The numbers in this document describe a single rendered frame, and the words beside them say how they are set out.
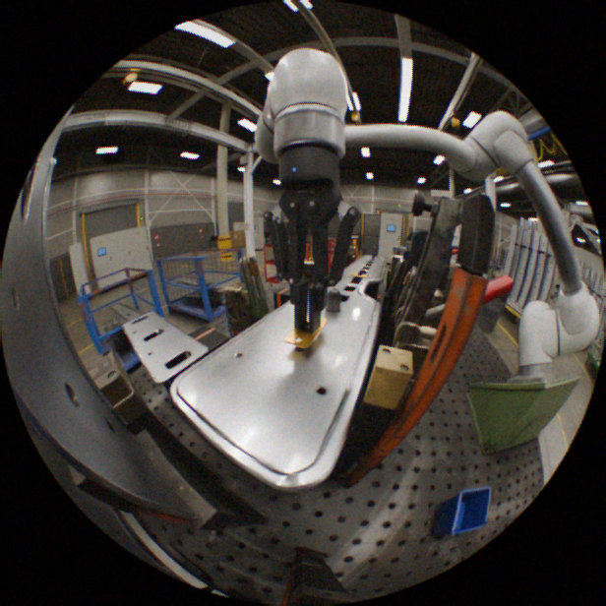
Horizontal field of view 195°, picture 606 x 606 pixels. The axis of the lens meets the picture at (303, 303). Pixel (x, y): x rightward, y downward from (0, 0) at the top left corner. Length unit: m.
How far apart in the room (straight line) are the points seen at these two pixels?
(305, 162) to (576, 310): 0.76
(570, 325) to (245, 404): 0.81
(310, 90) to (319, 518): 0.67
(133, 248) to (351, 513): 8.24
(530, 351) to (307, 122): 0.79
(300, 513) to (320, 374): 0.34
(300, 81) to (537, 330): 0.82
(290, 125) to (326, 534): 0.64
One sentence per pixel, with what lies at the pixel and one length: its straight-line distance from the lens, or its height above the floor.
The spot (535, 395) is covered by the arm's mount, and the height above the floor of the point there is 0.94.
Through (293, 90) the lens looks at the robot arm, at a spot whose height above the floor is 1.34.
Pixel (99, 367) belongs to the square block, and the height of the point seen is 1.06.
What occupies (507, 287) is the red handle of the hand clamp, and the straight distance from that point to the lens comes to 0.26.
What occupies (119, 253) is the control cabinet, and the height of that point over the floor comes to 1.19.
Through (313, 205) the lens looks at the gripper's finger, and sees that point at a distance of 0.21.
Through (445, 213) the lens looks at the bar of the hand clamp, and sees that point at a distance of 0.21.
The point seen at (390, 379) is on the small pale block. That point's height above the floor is 1.05.
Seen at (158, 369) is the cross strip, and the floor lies 1.00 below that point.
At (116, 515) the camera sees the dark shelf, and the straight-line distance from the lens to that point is 0.20.
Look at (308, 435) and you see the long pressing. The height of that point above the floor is 1.00.
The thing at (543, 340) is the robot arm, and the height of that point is 0.99.
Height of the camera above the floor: 1.17
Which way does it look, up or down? 24 degrees down
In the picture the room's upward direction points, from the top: straight up
